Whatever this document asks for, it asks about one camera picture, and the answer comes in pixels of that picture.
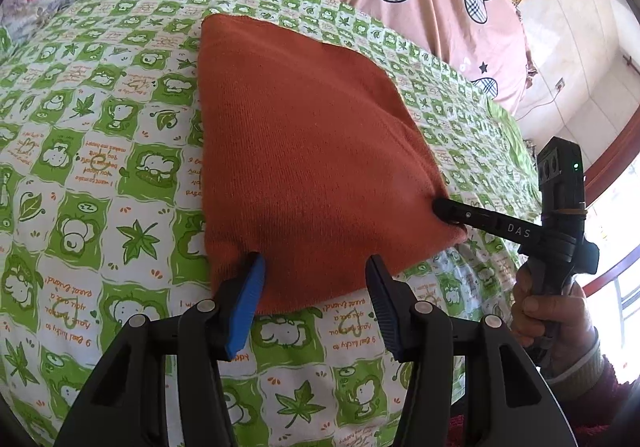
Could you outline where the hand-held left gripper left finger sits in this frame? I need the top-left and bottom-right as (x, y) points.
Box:
(52, 252), (267, 447)

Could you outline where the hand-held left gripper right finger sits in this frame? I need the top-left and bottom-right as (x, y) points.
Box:
(365, 254), (571, 447)

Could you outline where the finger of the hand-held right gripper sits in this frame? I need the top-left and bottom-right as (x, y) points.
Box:
(431, 197), (546, 248)

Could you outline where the orange knit sweater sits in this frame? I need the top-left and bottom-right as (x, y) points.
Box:
(197, 13), (468, 315)

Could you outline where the person's right forearm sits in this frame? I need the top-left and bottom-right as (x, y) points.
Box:
(542, 327), (640, 447)

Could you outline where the person's right hand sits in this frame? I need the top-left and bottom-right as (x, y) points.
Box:
(510, 267), (601, 378)

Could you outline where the green checkered bedsheet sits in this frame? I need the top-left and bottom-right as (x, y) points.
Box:
(0, 0), (551, 447)

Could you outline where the reddish wooden window frame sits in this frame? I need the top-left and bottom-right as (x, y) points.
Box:
(582, 124), (640, 378)

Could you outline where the thin wall cable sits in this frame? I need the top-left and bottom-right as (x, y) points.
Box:
(515, 90), (561, 123)

